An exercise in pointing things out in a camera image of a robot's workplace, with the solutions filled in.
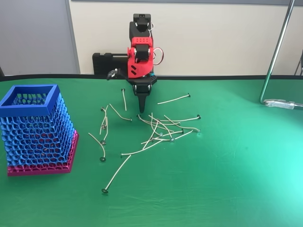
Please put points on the black perforated arm base plate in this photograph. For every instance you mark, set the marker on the black perforated arm base plate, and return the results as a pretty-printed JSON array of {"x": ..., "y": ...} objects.
[{"x": 154, "y": 80}]

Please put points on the black plastic tool case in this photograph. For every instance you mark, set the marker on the black plastic tool case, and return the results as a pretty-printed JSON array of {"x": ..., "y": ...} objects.
[{"x": 106, "y": 63}]

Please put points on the silver carabiner clip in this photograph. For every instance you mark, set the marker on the silver carabiner clip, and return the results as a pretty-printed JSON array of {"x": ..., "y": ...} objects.
[{"x": 281, "y": 104}]

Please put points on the grey cylinder knob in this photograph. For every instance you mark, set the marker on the grey cylinder knob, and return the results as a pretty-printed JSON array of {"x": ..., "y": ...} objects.
[{"x": 152, "y": 73}]

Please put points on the blue and magenta lattice basket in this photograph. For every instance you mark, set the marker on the blue and magenta lattice basket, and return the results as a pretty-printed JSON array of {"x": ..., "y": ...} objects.
[{"x": 35, "y": 132}]

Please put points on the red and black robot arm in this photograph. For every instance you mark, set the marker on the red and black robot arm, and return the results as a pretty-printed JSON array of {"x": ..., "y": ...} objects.
[{"x": 139, "y": 68}]

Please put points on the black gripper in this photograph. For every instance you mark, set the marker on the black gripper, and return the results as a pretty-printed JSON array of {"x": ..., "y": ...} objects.
[{"x": 142, "y": 89}]

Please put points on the green cloth with black rim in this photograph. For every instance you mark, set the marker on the green cloth with black rim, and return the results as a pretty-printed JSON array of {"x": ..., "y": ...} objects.
[{"x": 213, "y": 165}]

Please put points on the chrome tube stand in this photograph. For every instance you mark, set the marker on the chrome tube stand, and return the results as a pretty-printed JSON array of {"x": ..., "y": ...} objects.
[{"x": 278, "y": 47}]

